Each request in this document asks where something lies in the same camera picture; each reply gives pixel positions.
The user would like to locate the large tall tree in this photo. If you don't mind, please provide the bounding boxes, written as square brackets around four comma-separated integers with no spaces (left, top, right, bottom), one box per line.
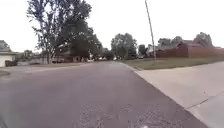
[25,0,104,65]

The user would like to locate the pale concrete driveway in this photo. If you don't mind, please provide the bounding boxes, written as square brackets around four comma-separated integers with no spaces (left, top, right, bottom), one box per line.
[134,60,224,128]

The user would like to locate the tall utility pole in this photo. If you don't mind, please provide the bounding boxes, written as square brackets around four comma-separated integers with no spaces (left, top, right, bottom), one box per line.
[144,0,158,63]

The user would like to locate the trees behind house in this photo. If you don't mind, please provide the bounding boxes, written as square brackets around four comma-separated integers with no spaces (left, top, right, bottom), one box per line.
[157,31,214,48]

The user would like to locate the grey asphalt road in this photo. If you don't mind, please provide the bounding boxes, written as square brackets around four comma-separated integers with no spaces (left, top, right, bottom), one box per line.
[0,61,209,128]

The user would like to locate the grass strip by fence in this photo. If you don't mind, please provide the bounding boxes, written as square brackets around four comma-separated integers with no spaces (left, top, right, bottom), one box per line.
[119,55,224,71]

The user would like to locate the round dark tree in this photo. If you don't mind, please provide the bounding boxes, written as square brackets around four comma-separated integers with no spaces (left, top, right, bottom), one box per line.
[110,32,139,61]

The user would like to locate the brown wooden fence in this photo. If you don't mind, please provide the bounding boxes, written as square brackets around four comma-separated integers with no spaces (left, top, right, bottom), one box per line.
[153,46,224,60]

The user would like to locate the small dark tree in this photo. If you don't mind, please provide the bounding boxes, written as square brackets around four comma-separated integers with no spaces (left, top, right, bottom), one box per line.
[137,43,148,58]

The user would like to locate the grass patch by white building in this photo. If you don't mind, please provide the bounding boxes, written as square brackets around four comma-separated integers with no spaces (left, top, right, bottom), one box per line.
[0,69,12,78]

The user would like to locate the brown-roofed house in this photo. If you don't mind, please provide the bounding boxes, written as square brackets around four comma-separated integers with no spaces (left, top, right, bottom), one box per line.
[175,39,214,50]

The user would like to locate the white building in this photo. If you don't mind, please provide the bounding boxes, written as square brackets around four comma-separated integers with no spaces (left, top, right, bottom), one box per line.
[0,39,20,68]

